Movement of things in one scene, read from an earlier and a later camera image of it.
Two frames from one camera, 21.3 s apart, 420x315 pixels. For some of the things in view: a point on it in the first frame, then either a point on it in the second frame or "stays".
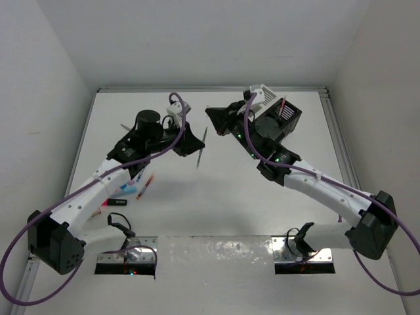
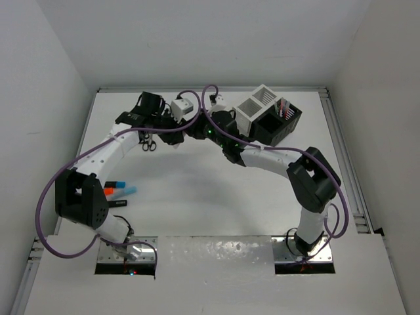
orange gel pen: x=146 y=184 to x=287 y=104
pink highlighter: x=115 y=202 stays
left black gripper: x=188 y=142 to x=173 y=137
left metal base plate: x=142 y=254 stays
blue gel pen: x=140 y=175 to x=283 y=110
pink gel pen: x=282 y=104 stays
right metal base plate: x=285 y=250 stays
